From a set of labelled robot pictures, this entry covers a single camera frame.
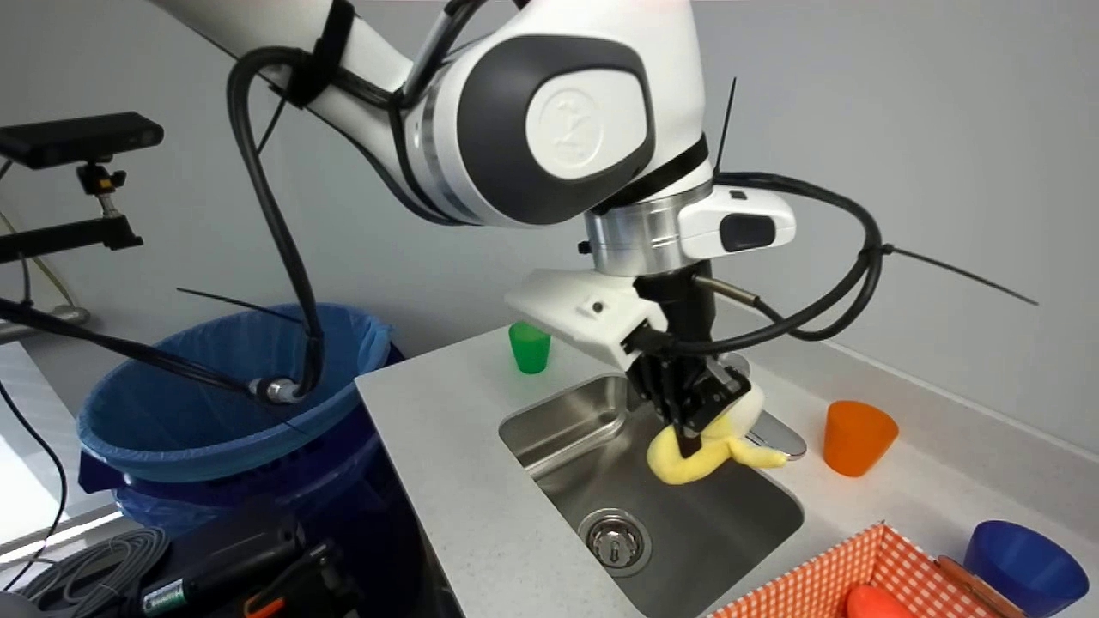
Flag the grey coiled cable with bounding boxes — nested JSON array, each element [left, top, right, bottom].
[[19, 527, 165, 618]]

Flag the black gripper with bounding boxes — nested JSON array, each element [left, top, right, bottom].
[[621, 263, 755, 465]]

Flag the black tool with orange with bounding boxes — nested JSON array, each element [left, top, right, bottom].
[[139, 527, 360, 618]]

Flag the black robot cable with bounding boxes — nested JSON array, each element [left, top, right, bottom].
[[638, 170, 893, 353], [223, 0, 493, 406]]

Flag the stainless steel sink basin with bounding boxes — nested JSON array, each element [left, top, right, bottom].
[[494, 373, 809, 618]]

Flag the green plastic cup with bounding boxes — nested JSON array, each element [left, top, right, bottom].
[[506, 320, 558, 378]]

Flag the orange checkered basket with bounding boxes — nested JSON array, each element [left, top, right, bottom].
[[710, 521, 1030, 618]]

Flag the black stand bar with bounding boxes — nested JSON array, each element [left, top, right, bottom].
[[0, 291, 272, 397]]

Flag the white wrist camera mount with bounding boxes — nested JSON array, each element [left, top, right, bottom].
[[506, 267, 669, 370]]

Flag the blue lined trash bin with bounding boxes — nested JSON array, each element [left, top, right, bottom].
[[77, 303, 406, 576]]

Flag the blue plastic cup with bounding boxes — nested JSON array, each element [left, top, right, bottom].
[[962, 520, 1091, 618]]

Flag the black camera on stand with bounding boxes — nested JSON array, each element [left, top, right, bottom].
[[0, 109, 168, 267]]

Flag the orange plastic cup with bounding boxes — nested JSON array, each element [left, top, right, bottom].
[[821, 397, 905, 480]]

